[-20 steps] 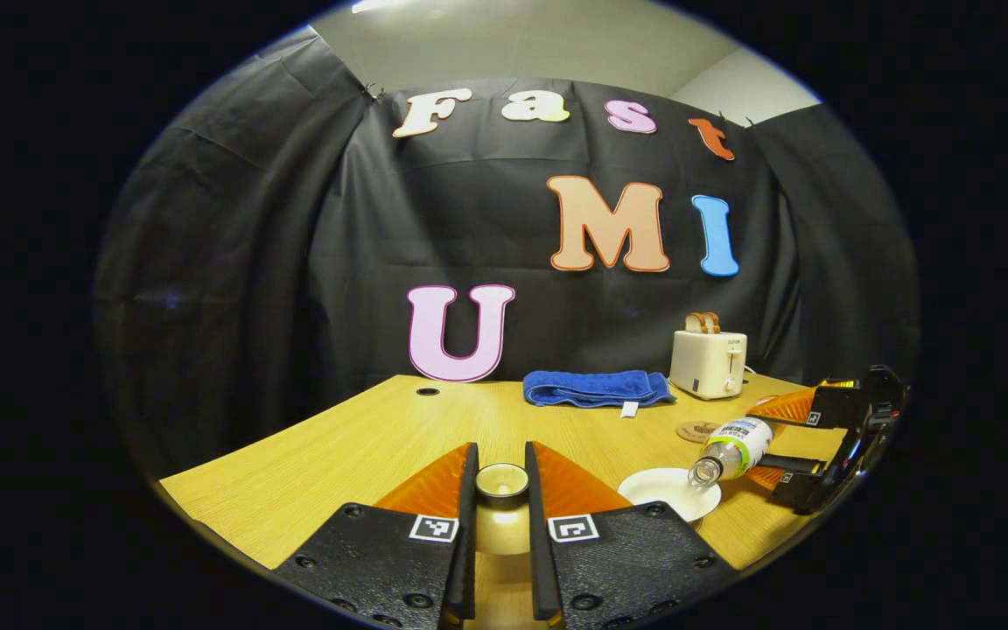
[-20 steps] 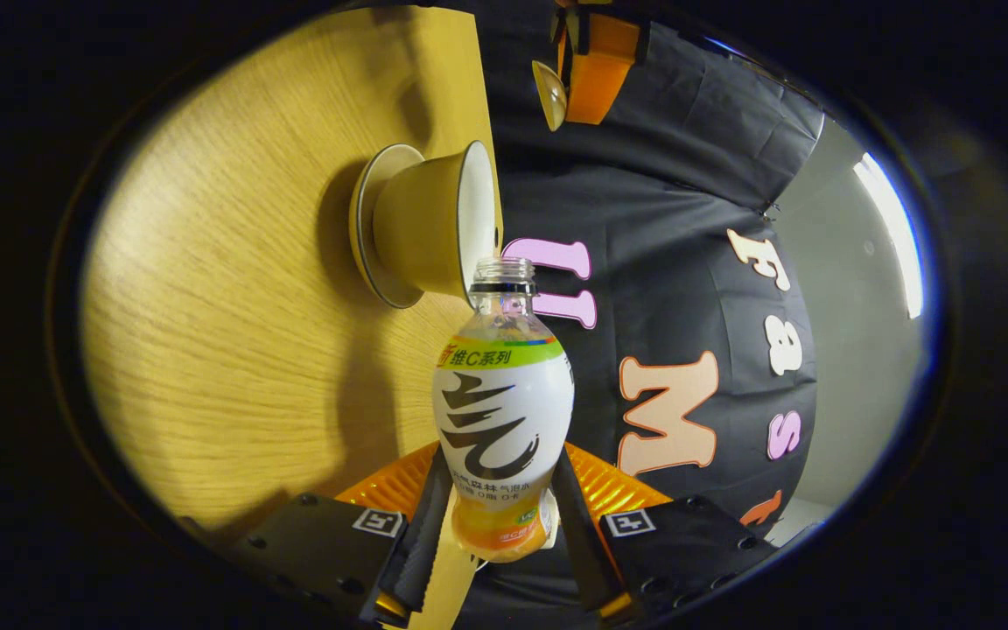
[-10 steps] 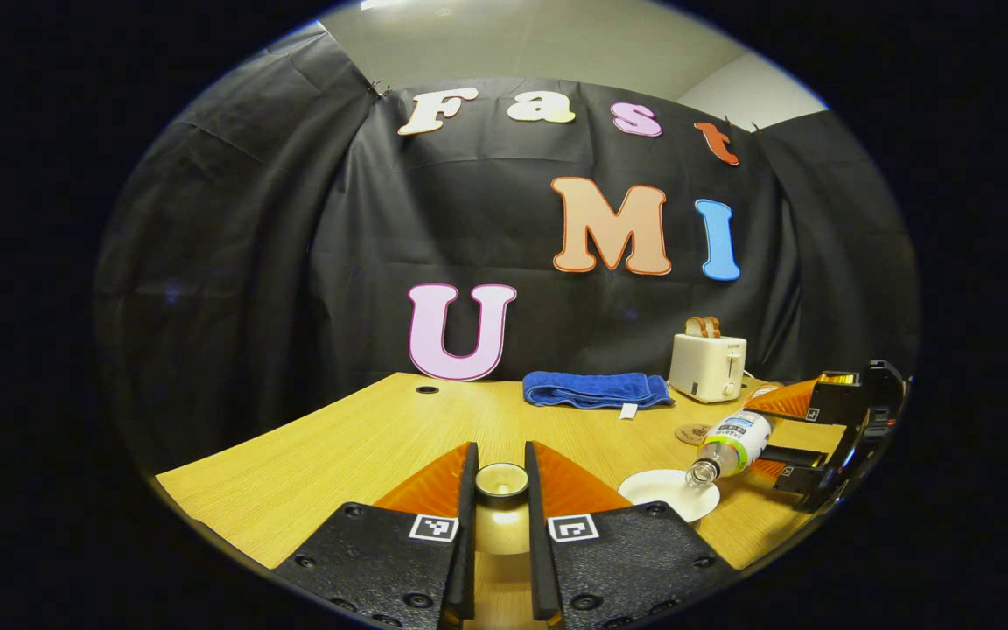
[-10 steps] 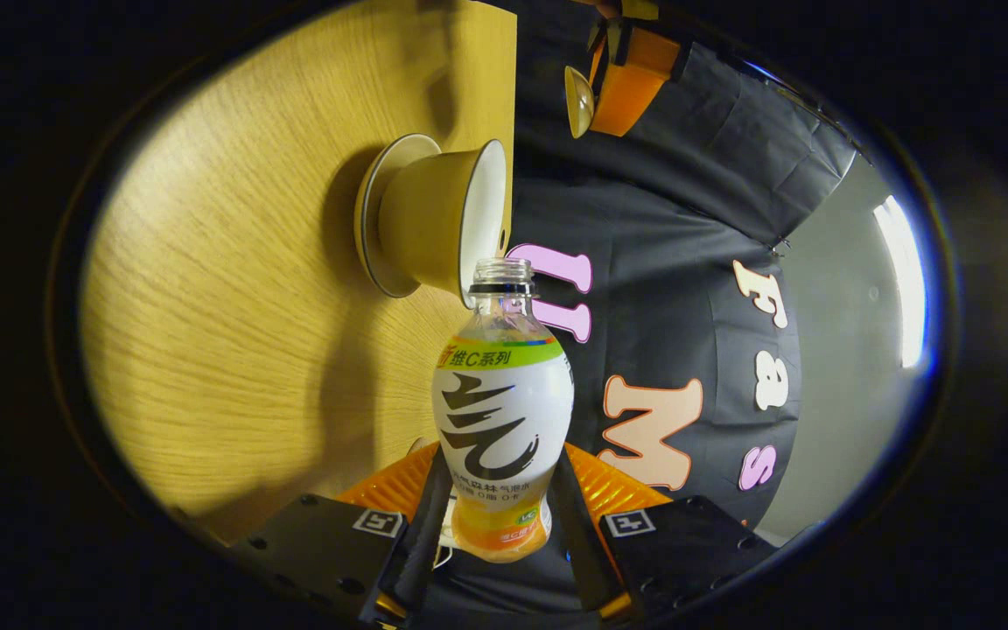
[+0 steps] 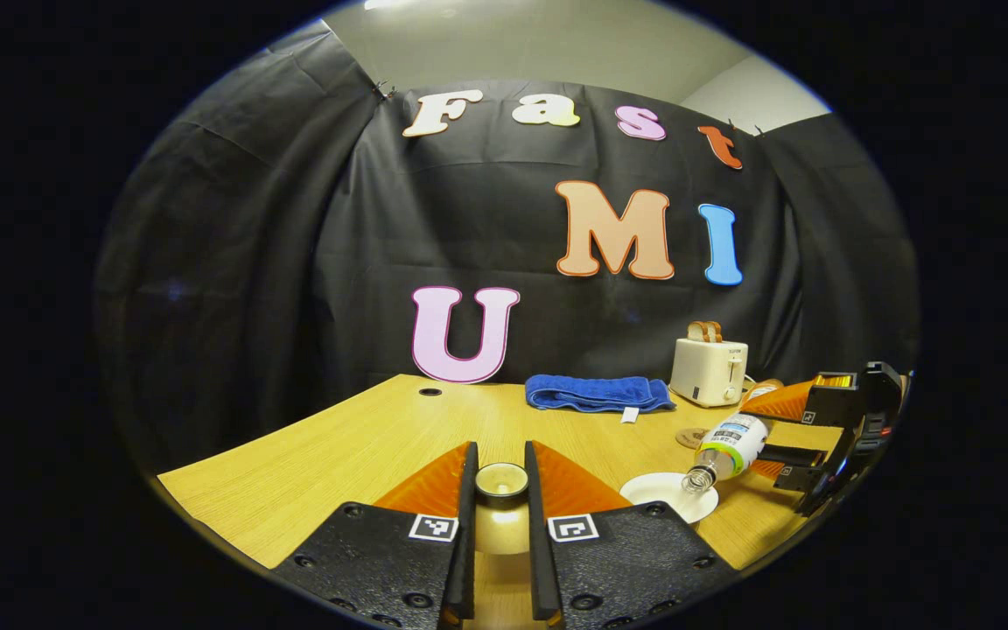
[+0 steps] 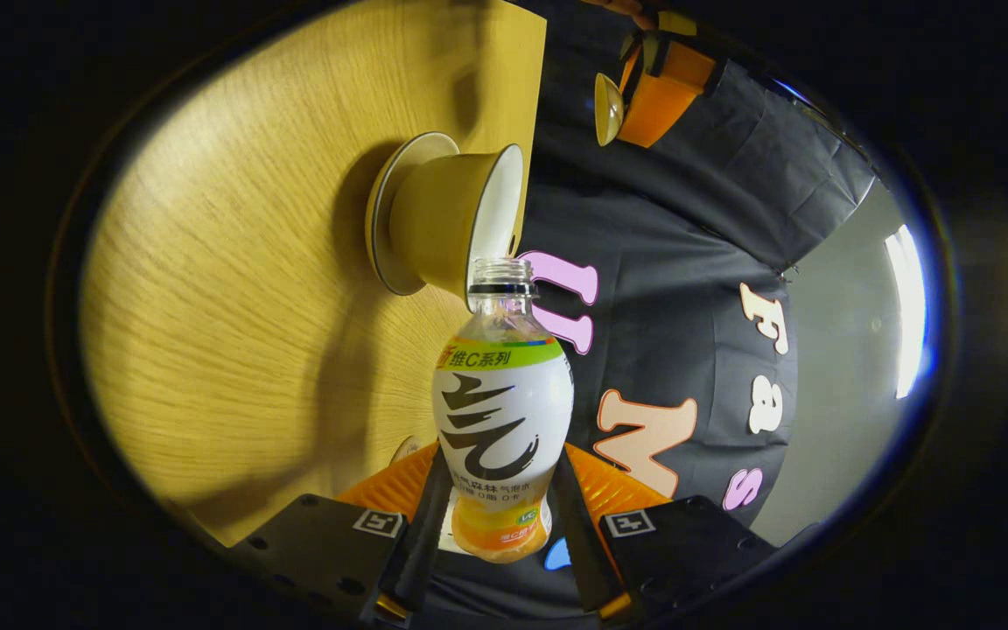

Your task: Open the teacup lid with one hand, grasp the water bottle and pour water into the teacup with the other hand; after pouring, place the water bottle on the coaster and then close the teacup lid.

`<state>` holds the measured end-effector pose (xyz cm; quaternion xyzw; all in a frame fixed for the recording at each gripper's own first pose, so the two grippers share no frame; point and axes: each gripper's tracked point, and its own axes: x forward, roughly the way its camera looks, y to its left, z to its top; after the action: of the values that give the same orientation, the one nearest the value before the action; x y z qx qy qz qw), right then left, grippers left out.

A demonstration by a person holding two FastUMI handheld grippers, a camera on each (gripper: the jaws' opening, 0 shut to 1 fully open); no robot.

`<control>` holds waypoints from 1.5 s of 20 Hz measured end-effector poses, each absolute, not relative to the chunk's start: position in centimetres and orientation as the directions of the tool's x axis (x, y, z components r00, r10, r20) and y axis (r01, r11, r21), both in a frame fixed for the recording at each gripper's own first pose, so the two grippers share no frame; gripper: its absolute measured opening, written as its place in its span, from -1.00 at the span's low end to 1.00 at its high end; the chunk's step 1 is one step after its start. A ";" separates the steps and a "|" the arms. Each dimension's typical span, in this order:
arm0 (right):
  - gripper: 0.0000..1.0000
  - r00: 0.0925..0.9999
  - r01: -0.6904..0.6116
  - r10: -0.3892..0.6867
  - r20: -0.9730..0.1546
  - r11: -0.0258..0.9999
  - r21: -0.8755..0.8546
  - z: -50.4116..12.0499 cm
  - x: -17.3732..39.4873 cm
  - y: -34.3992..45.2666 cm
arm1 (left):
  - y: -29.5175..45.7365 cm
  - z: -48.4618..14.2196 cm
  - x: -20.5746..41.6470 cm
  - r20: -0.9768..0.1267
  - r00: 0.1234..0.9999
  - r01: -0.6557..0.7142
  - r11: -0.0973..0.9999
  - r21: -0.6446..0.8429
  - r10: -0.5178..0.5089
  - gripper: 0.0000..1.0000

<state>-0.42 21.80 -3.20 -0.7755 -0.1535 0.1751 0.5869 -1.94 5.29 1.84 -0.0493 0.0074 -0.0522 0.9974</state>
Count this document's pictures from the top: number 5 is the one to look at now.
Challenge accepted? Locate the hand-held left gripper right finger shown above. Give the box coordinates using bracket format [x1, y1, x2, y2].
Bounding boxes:
[524, 440, 739, 630]

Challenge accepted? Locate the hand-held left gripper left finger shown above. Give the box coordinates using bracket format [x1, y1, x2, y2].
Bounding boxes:
[269, 442, 480, 630]

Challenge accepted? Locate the cream teacup lid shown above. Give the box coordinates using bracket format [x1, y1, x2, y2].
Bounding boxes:
[474, 462, 532, 557]

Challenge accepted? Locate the plastic water bottle white label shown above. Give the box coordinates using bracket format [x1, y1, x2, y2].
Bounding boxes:
[682, 378, 785, 495]

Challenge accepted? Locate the cream ceramic teacup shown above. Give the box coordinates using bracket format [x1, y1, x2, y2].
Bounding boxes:
[619, 472, 720, 524]

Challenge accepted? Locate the cream white toaster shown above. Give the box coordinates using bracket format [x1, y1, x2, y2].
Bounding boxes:
[669, 338, 750, 409]

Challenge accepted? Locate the blue folded towel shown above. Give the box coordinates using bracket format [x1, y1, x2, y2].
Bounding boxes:
[525, 374, 677, 424]

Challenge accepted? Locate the black backdrop cloth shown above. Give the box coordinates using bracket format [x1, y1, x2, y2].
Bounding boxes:
[94, 22, 921, 478]

